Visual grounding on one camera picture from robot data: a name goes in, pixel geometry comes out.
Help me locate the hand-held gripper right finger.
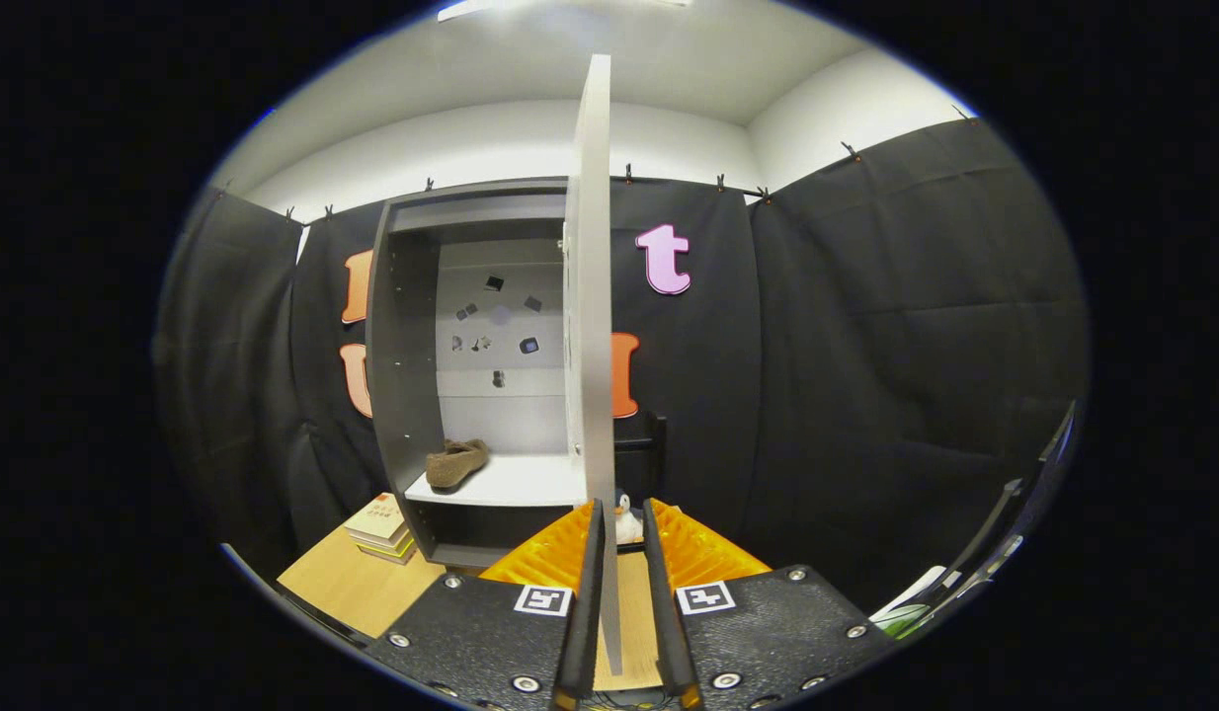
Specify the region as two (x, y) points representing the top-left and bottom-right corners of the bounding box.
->
(641, 499), (897, 711)

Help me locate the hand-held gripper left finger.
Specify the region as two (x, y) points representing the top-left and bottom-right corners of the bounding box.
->
(361, 499), (606, 711)

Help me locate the brown fuzzy shoe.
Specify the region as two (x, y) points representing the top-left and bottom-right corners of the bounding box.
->
(425, 438), (490, 490)

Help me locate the grey shoe cabinet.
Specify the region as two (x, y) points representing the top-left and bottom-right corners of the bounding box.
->
(366, 178), (586, 572)

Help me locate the beige shoe cabinet door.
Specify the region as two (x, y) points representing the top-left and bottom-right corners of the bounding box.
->
(564, 54), (622, 677)

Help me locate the yellow edged book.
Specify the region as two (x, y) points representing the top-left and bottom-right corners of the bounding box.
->
(358, 533), (418, 566)

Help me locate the beige cover book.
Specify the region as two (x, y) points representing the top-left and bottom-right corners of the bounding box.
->
(345, 492), (410, 544)

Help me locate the black backdrop cloth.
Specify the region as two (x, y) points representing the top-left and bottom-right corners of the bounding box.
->
(155, 117), (1093, 613)

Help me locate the row of backdrop clips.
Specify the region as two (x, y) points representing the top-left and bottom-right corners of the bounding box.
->
(214, 104), (971, 223)

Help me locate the ceiling light strip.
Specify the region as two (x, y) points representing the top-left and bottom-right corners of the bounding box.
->
(437, 0), (690, 23)

